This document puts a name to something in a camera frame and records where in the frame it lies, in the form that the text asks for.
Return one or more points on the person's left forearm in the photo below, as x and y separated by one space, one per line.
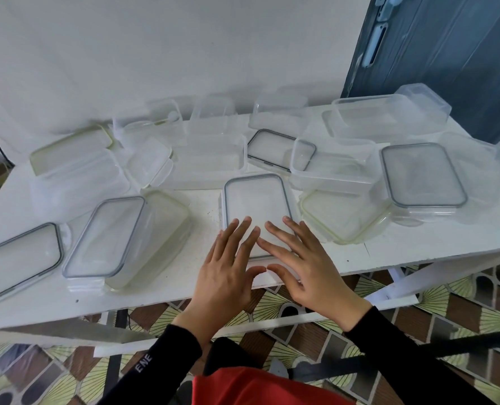
157 366

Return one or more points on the light blue door latch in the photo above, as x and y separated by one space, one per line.
387 10

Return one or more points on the small green-rimmed clear lid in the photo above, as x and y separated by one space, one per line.
148 162

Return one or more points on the green-rimmed container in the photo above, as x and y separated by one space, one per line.
165 223

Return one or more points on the person's left hand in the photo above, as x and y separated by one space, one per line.
224 286

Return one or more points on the medium grey-rimmed clear lid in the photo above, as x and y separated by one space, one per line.
271 149
254 198

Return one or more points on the person's right forearm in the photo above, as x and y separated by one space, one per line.
401 362

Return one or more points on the person's right hand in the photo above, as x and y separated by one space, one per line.
321 286

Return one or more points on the red garment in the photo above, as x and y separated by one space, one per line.
254 390

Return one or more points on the square green-rimmed clear lid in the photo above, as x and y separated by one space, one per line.
342 215

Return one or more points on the small clear container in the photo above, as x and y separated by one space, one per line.
277 118

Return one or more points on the blue-grey door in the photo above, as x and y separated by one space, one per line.
456 59

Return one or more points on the large green-rimmed clear lid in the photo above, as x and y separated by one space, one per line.
70 149

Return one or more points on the green-lidded container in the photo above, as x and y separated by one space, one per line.
207 162

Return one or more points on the white table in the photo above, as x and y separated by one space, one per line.
444 242

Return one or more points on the large grey-rimmed clear lid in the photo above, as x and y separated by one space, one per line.
18 261
422 174
102 236

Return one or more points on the black trousers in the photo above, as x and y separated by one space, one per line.
229 354

